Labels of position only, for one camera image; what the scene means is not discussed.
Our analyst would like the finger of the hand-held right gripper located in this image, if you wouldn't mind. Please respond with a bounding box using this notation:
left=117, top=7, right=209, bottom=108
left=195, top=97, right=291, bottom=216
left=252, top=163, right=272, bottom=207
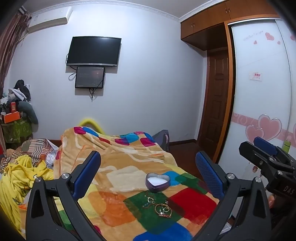
left=253, top=136, right=296, bottom=166
left=239, top=141, right=292, bottom=180

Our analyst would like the pile of clothes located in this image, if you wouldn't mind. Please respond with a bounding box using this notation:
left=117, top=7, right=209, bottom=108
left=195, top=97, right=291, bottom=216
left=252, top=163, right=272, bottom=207
left=0, top=79, right=32, bottom=110

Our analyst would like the yellow hoop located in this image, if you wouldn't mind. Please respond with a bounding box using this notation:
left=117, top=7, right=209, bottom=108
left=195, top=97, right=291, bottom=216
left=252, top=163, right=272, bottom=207
left=79, top=118, right=106, bottom=135

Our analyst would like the grey backpack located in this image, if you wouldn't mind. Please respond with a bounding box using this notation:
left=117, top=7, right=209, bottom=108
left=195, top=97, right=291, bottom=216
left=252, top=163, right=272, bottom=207
left=152, top=129, right=171, bottom=153

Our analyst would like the white air conditioner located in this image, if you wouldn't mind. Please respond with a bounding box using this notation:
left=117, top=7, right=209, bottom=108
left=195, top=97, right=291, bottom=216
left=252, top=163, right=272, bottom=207
left=27, top=6, right=73, bottom=33

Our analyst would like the striped curtain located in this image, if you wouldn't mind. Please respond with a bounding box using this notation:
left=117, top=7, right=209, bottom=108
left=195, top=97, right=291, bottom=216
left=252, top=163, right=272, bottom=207
left=0, top=6, right=32, bottom=93

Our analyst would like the small black wall monitor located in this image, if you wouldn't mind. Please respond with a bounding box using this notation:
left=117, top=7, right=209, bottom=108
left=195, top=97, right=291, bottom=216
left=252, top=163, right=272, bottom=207
left=74, top=66, right=106, bottom=89

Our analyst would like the brown wooden door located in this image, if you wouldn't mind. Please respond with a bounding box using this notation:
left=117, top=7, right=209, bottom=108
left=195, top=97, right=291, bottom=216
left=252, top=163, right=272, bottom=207
left=198, top=47, right=230, bottom=163

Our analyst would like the black wall television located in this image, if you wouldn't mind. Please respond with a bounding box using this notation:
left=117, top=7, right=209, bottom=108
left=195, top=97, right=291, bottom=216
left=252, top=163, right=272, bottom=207
left=66, top=36, right=122, bottom=68

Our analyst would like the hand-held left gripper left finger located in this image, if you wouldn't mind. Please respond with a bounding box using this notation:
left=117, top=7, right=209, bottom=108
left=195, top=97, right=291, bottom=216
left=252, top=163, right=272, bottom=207
left=25, top=151, right=104, bottom=241

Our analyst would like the yellow printed cloth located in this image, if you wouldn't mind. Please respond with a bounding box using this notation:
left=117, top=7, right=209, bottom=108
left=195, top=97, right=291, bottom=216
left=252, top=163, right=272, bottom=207
left=0, top=155, right=55, bottom=230

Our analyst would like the colourful checked blanket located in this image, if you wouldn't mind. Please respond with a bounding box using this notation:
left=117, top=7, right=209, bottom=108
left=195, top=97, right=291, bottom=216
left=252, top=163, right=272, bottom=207
left=54, top=126, right=220, bottom=241

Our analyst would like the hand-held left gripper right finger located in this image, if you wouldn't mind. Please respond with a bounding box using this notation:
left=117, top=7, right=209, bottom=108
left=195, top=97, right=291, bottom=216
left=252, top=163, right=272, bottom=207
left=193, top=151, right=272, bottom=241

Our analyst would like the gold and red bracelet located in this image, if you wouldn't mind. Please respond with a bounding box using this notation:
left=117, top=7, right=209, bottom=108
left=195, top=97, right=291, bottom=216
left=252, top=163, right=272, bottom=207
left=154, top=202, right=173, bottom=218

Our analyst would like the green printed bag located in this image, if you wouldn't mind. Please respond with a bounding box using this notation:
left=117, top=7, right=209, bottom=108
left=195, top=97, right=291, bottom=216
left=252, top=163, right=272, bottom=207
left=1, top=118, right=33, bottom=143

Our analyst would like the purple heart-shaped tin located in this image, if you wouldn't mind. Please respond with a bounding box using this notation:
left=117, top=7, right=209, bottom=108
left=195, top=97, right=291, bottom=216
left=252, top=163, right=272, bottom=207
left=145, top=173, right=171, bottom=193

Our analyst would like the orange box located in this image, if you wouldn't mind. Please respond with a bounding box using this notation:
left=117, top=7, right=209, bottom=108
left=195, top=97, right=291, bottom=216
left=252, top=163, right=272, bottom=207
left=2, top=111, right=21, bottom=124

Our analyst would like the striped quilt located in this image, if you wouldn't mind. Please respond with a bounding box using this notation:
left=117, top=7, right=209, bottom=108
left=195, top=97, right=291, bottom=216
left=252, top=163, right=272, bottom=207
left=6, top=138, right=59, bottom=170

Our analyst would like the wooden upper cabinet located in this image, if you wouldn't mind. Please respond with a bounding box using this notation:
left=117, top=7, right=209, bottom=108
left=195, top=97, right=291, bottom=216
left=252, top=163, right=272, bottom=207
left=180, top=0, right=281, bottom=51

